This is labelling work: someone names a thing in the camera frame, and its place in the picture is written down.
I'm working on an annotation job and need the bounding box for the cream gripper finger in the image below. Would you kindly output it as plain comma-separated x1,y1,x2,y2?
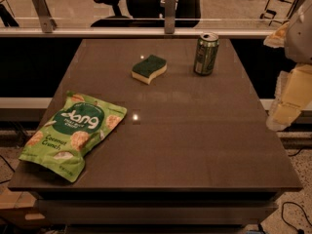
266,63,312,132
263,22,289,48

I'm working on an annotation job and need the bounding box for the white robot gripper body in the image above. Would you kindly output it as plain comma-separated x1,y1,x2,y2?
285,0,312,64

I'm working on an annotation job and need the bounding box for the green soda can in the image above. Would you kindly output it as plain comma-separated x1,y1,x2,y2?
193,32,219,76

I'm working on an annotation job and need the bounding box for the green and yellow sponge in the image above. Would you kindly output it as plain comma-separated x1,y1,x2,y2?
132,55,167,85

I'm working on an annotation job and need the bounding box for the black office chair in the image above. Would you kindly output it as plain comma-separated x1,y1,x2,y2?
91,0,201,27

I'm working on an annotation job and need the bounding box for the green coconut crunch snack bag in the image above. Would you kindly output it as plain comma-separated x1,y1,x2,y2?
19,91,127,182

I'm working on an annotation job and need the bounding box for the cardboard box under table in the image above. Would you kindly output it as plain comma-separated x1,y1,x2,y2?
0,188,50,229

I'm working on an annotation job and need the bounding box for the wooden stool frame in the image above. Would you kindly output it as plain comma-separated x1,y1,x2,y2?
259,0,297,25

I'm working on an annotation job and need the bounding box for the middle metal rail bracket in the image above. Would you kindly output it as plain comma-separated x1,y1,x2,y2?
164,0,176,34

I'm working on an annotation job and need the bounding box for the metal rail bracket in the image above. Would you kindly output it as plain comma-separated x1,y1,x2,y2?
164,0,176,34
31,0,57,33

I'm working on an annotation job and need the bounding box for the black floor cable right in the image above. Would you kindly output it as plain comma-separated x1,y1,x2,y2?
281,201,312,234

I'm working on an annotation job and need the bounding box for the black floor cable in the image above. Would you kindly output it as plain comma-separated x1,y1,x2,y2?
281,201,312,234
0,154,16,185

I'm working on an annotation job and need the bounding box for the left metal rail bracket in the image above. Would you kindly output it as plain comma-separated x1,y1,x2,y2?
31,0,57,33

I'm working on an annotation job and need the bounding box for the black floor cable left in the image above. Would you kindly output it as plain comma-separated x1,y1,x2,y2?
0,154,16,185

